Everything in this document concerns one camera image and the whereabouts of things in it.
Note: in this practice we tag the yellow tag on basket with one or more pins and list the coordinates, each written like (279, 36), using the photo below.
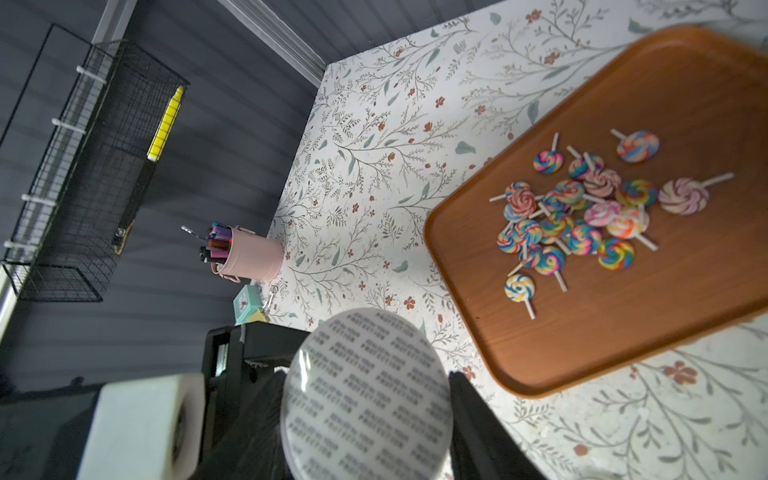
(165, 126)

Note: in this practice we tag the brown wooden tray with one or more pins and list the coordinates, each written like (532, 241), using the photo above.
(681, 102)

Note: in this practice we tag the teal small clock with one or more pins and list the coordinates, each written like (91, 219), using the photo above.
(248, 306)

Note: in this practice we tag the black wire basket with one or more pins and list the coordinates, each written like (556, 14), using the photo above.
(94, 173)

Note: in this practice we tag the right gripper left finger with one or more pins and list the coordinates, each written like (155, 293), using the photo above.
(252, 447)

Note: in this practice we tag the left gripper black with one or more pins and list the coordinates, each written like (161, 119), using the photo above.
(237, 362)

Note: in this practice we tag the pink pen cup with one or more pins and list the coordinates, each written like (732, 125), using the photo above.
(236, 253)

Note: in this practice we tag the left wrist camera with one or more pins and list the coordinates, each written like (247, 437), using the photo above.
(146, 429)

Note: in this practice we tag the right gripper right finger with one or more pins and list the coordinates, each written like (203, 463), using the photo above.
(481, 448)

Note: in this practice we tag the pile of colourful lollipops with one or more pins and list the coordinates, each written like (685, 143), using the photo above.
(594, 212)

